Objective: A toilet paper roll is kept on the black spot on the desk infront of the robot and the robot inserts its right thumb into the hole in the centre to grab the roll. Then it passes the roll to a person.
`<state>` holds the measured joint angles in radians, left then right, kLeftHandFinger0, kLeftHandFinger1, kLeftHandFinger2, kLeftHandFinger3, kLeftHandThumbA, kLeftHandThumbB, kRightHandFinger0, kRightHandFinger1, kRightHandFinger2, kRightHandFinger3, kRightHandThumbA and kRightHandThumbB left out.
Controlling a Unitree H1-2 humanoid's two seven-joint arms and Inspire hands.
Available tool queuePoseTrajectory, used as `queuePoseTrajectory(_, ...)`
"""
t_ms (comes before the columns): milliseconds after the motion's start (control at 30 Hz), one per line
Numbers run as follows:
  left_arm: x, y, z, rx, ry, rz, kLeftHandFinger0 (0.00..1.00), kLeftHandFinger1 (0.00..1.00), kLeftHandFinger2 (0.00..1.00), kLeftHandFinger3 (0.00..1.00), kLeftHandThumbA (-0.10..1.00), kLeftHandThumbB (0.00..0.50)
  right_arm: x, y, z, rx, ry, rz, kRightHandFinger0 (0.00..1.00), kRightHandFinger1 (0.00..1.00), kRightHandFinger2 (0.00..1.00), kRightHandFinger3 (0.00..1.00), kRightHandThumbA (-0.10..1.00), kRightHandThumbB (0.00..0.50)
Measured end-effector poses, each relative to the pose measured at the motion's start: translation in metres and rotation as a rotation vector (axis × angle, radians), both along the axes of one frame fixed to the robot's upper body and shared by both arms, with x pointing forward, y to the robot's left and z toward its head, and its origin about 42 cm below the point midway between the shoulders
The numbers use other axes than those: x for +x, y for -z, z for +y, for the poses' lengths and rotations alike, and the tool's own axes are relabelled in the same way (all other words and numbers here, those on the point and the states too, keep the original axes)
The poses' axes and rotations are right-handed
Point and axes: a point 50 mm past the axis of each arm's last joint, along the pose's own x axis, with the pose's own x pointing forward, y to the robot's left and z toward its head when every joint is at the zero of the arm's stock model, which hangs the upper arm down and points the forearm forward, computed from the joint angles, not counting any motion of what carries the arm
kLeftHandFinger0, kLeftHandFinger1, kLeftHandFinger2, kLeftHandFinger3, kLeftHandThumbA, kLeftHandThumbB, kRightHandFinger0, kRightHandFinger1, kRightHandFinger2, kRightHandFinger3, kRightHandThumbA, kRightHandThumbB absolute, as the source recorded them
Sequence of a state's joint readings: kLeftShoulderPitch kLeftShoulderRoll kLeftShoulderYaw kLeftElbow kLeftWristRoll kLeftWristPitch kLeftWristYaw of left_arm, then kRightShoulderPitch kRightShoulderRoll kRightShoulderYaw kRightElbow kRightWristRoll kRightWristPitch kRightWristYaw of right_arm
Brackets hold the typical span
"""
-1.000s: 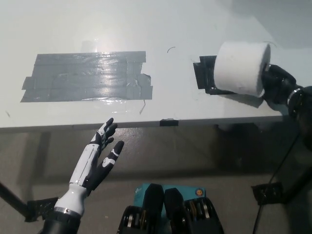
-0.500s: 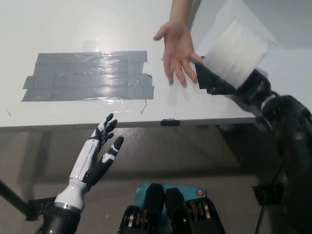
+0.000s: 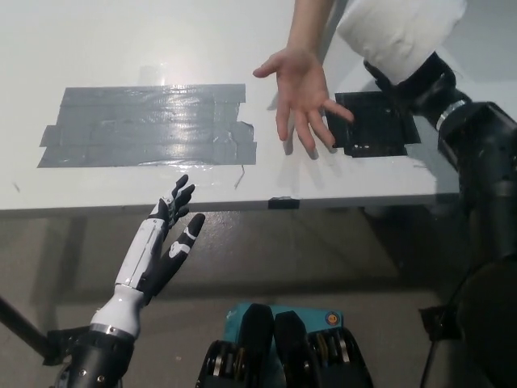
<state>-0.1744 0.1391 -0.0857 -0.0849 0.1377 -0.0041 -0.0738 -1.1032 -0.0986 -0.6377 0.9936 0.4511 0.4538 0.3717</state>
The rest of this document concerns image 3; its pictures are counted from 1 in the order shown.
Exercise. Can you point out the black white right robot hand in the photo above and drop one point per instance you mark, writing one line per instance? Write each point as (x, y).
(432, 89)

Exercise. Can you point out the bare person hand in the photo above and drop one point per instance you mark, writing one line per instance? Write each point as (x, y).
(301, 85)

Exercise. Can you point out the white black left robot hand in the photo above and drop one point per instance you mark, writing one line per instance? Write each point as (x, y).
(135, 266)

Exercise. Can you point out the white toilet paper roll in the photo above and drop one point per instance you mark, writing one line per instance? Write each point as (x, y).
(396, 36)

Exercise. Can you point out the black tape square spot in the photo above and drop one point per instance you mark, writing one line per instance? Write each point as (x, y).
(371, 129)

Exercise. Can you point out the black teal robot body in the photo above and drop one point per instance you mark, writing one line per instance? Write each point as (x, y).
(291, 355)

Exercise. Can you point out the wide clear tape strip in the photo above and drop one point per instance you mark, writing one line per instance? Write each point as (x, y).
(121, 177)

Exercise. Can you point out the small black tape piece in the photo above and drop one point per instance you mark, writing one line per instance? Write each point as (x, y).
(284, 203)

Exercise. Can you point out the black table leg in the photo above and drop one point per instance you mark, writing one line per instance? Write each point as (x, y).
(20, 325)

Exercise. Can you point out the grey duct tape patch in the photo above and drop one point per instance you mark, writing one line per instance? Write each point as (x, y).
(141, 127)

